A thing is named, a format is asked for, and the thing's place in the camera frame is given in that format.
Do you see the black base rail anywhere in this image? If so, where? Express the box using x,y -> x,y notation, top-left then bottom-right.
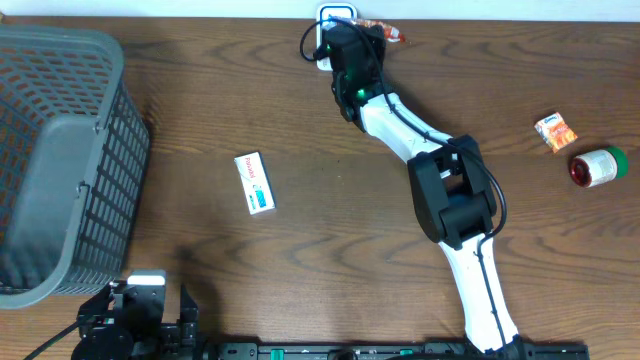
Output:
199,341 -> 590,360

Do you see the orange small carton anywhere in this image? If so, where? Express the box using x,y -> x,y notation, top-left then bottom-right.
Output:
534,112 -> 578,153

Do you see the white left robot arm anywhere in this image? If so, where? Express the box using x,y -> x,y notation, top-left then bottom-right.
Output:
72,280 -> 215,360

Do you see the dark grey plastic basket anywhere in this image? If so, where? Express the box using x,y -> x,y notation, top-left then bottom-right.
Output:
1,25 -> 151,310

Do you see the white barcode scanner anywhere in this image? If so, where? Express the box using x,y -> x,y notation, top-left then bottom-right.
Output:
316,2 -> 358,47

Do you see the white blue medicine box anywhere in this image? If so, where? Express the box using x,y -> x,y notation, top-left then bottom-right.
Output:
234,152 -> 276,215

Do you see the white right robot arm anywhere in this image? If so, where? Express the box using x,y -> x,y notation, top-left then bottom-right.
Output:
313,18 -> 518,356

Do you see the white jar green lid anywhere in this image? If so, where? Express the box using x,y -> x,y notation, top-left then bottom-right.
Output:
569,146 -> 629,188

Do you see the red chocolate bar wrapper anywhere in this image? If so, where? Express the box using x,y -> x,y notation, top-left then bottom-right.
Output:
339,17 -> 406,43

